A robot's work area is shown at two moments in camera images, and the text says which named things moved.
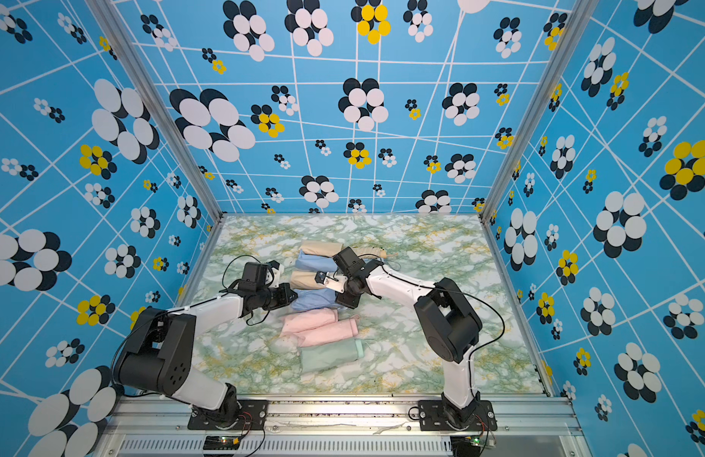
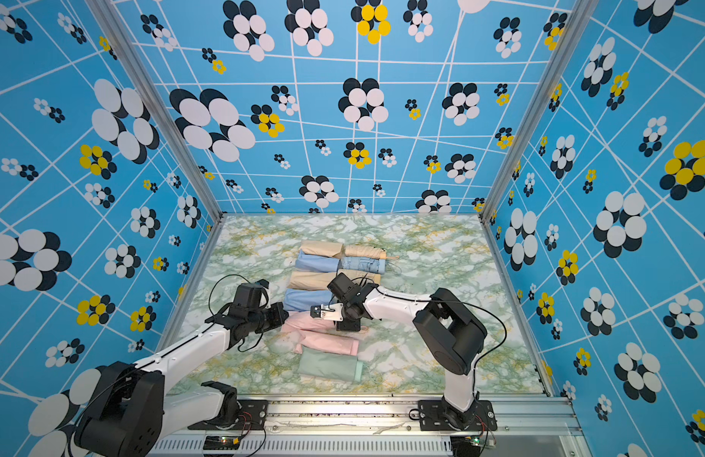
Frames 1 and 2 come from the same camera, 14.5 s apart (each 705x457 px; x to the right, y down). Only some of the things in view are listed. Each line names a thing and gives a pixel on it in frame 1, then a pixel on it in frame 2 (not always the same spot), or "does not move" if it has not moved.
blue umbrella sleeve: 315,263 does not move
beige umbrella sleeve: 320,248 does not move
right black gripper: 348,302 → 347,327
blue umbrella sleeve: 309,299 does not move
